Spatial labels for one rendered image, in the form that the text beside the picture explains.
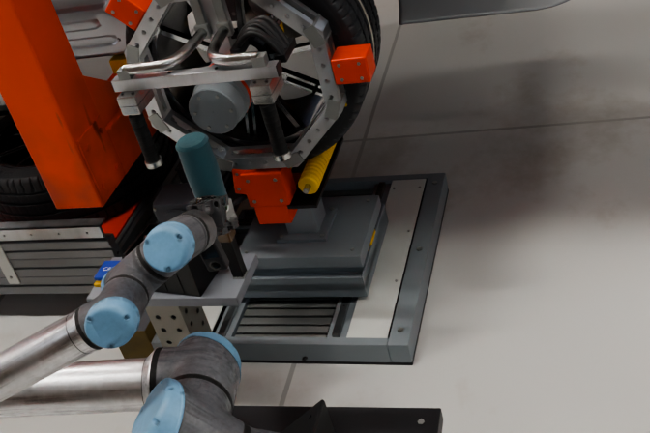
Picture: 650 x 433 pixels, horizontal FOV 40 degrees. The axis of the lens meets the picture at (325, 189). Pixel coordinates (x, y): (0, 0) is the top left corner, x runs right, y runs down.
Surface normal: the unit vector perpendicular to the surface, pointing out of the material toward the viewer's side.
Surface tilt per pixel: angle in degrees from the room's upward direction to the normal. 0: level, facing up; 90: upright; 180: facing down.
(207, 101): 90
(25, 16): 90
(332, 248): 0
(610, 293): 0
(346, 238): 0
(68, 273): 90
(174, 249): 62
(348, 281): 90
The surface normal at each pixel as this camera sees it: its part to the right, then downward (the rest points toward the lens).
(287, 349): -0.23, 0.59
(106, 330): 0.03, 0.34
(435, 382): -0.22, -0.81
